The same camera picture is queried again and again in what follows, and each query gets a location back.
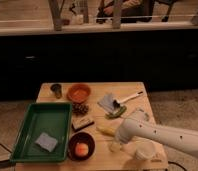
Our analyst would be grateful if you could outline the dark maroon bowl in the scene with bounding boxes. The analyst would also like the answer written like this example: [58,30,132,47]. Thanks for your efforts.
[68,132,95,161]

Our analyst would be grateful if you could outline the wooden table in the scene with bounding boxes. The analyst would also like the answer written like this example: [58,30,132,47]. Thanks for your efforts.
[14,82,170,171]

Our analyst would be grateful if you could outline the orange red bowl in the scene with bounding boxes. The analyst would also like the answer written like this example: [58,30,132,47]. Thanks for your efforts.
[67,83,91,103]

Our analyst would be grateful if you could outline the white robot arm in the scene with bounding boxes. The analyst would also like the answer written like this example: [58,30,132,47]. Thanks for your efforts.
[114,110,198,158]

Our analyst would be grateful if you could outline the green plastic tray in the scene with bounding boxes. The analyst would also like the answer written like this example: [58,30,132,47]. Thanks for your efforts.
[10,102,72,163]

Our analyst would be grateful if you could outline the blue grey cloth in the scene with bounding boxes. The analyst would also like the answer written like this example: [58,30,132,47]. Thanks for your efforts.
[98,93,115,113]

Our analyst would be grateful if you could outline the white plastic cup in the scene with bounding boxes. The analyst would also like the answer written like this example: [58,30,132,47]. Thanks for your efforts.
[135,141,156,161]

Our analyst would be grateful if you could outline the green leafy vegetable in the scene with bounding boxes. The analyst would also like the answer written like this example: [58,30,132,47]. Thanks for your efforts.
[105,106,127,119]

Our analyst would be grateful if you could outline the orange fruit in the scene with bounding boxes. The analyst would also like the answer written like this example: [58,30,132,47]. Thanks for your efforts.
[75,143,89,157]

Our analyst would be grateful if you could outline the black floor cable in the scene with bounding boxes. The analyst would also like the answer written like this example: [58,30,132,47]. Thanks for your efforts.
[167,161,190,171]

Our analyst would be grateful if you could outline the blue sponge in tray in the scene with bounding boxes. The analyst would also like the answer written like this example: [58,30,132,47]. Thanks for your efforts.
[35,133,58,152]

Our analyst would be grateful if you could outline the yellow banana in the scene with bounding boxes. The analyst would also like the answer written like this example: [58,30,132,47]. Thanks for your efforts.
[96,126,115,136]

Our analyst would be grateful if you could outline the dark metal cup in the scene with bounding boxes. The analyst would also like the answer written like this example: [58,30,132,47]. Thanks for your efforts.
[50,84,62,99]

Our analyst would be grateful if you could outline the pine cone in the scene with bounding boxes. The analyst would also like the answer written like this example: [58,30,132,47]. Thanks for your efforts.
[72,103,89,116]

